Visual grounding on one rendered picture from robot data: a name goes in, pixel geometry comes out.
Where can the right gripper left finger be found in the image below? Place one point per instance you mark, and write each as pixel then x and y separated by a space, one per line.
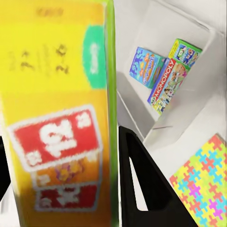
pixel 4 170

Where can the board game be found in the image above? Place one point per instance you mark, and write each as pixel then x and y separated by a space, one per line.
pixel 58 111
pixel 179 62
pixel 146 67

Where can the desk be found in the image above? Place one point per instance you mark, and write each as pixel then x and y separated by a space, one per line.
pixel 211 120

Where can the toy box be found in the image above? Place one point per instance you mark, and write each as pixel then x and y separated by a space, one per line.
pixel 155 25

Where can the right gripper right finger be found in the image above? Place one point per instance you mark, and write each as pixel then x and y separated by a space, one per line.
pixel 165 209

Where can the jigsaw puzzle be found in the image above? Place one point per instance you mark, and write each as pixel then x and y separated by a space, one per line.
pixel 201 184

